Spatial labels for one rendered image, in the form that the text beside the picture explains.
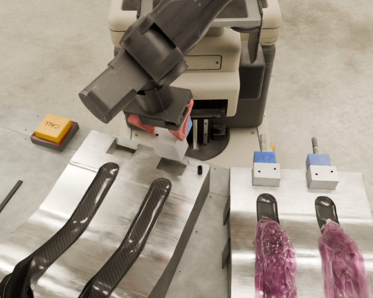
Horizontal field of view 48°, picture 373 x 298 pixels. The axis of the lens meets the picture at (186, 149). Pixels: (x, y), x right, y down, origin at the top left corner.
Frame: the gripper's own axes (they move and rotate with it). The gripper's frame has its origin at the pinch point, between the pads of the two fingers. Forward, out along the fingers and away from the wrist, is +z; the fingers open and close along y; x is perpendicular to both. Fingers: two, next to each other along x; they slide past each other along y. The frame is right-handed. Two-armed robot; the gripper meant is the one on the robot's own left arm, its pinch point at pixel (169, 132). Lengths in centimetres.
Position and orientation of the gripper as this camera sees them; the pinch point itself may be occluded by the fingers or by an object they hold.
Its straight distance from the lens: 75.0
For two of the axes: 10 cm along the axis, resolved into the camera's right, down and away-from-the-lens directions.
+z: 2.0, 5.5, 8.1
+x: 3.6, -8.1, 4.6
